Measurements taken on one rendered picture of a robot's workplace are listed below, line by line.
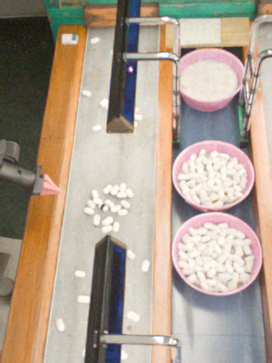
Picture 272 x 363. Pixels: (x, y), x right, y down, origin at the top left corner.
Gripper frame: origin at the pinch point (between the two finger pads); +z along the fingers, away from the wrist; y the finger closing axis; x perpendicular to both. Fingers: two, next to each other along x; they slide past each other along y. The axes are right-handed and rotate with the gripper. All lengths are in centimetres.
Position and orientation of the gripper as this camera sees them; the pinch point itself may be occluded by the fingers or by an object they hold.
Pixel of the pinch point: (58, 191)
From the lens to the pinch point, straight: 155.2
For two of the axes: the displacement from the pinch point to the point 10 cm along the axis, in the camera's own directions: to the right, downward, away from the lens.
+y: 0.5, -8.5, 5.3
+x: -5.8, 4.1, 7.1
